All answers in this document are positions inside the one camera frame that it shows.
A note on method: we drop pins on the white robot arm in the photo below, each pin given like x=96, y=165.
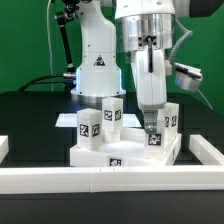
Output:
x=145, y=28

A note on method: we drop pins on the white square table top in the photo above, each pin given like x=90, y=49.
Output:
x=130, y=151

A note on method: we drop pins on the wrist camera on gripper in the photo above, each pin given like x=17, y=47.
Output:
x=187, y=78

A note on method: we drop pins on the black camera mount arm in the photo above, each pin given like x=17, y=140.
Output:
x=62, y=18

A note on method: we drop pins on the marker sheet with tags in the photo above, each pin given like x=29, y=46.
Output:
x=70, y=120

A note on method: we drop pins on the white U-shaped fence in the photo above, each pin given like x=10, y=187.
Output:
x=208, y=175

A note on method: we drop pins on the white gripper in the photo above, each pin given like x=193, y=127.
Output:
x=150, y=86

